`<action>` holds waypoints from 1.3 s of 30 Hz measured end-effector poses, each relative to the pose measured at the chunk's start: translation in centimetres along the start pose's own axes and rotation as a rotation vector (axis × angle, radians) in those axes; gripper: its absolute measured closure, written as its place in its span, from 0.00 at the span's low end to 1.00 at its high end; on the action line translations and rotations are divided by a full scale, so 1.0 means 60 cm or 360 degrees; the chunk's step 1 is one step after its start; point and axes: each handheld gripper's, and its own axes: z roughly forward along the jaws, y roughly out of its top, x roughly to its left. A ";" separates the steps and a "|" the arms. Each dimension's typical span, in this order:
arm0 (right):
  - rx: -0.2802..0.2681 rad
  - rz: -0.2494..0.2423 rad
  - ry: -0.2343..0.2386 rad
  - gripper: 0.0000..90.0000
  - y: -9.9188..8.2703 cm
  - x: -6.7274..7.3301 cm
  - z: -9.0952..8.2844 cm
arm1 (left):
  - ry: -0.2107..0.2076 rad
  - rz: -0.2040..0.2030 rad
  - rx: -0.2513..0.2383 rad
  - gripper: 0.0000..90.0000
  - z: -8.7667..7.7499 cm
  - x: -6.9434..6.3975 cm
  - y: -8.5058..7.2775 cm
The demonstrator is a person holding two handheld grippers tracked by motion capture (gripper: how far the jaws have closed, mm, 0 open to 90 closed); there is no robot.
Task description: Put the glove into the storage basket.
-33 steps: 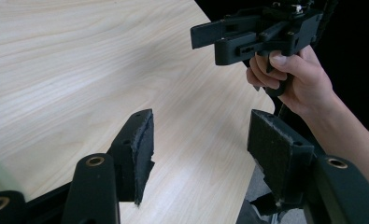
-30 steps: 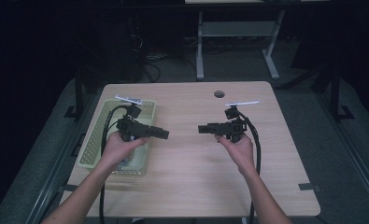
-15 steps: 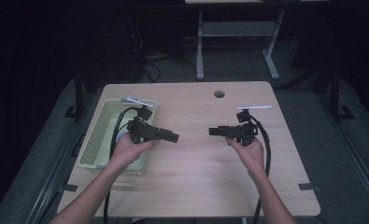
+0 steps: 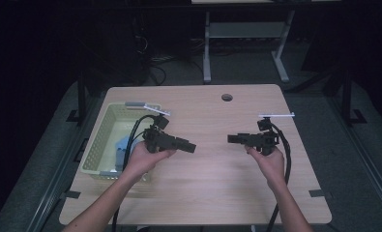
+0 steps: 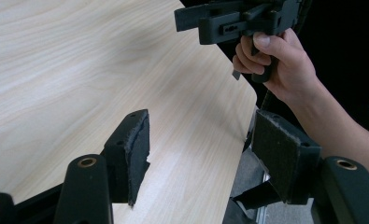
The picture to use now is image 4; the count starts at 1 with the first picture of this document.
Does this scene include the pale yellow plastic basket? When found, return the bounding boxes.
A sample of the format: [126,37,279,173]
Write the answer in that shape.
[79,101,162,182]

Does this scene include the white metal desk frame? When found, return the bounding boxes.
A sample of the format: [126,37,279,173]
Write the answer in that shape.
[202,9,297,84]

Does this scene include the grey metal floor rail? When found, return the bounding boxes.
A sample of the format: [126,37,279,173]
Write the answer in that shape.
[327,95,382,223]
[25,96,101,232]

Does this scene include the bundle of floor cables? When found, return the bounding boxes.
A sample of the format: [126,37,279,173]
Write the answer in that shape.
[144,52,206,86]

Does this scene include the dark tape strip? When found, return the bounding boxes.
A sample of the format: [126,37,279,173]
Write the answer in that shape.
[59,190,82,200]
[309,188,332,199]

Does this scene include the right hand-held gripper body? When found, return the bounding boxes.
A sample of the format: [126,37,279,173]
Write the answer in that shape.
[250,112,296,157]

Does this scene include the person's left hand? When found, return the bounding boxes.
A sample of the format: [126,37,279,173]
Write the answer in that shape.
[122,140,178,187]

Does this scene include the black metal stand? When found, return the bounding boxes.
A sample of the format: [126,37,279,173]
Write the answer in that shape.
[66,72,89,124]
[339,69,368,126]

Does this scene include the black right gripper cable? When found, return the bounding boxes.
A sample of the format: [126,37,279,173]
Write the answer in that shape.
[265,121,292,232]

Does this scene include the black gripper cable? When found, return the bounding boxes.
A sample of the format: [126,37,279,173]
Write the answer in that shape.
[265,121,292,232]
[111,114,158,232]

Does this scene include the person's right hand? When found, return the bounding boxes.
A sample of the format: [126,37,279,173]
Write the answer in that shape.
[244,145,286,193]

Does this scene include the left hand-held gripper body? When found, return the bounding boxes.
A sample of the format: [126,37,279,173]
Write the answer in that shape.
[142,103,181,154]

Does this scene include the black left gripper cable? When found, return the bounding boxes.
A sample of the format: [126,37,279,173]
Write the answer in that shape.
[111,114,158,232]

